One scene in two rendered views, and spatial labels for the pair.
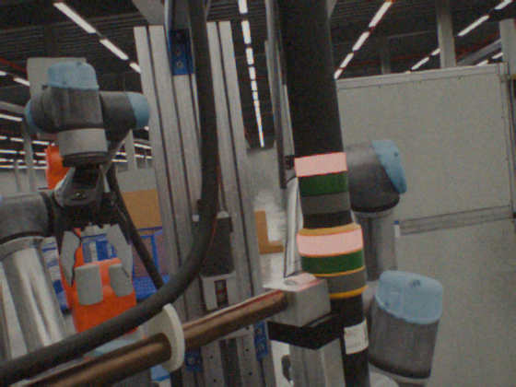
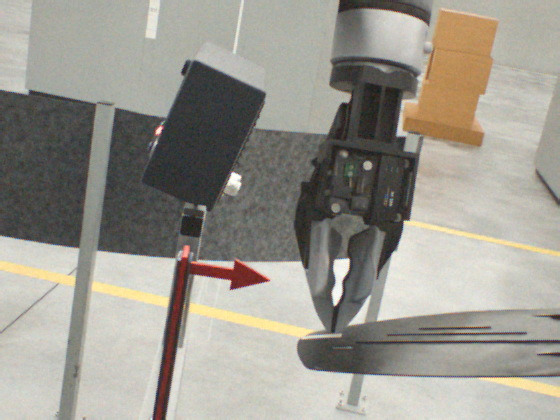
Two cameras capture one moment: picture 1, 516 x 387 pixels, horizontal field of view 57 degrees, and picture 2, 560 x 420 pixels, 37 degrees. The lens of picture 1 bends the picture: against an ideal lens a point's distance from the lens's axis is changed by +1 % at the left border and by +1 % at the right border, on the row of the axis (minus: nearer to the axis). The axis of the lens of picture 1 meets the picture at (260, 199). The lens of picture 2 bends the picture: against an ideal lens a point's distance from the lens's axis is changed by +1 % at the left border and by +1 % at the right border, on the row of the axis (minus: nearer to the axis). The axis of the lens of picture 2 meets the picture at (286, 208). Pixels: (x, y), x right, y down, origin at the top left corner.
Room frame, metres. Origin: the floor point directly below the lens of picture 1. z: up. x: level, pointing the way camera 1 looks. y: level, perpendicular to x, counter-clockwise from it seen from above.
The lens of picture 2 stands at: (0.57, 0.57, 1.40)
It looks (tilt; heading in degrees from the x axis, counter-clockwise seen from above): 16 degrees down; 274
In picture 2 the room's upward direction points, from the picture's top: 11 degrees clockwise
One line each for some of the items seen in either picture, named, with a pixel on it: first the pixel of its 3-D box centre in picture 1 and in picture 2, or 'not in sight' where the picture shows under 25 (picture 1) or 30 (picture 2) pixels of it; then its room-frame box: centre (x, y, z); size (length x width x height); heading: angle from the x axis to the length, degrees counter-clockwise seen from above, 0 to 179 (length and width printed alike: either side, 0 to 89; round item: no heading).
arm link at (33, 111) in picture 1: (63, 111); not in sight; (0.89, 0.34, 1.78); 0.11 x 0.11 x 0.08; 43
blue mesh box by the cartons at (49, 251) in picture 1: (75, 272); not in sight; (7.17, 2.92, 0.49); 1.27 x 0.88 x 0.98; 179
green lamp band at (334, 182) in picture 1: (322, 183); not in sight; (0.32, -0.04, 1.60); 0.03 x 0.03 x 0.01
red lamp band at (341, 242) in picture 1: (329, 239); not in sight; (0.32, -0.04, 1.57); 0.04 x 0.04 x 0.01
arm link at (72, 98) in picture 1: (75, 99); not in sight; (0.81, 0.29, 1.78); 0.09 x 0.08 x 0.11; 43
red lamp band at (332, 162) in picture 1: (320, 164); not in sight; (0.32, -0.04, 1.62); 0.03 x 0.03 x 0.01
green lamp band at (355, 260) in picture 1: (331, 258); not in sight; (0.32, -0.04, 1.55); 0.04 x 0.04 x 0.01
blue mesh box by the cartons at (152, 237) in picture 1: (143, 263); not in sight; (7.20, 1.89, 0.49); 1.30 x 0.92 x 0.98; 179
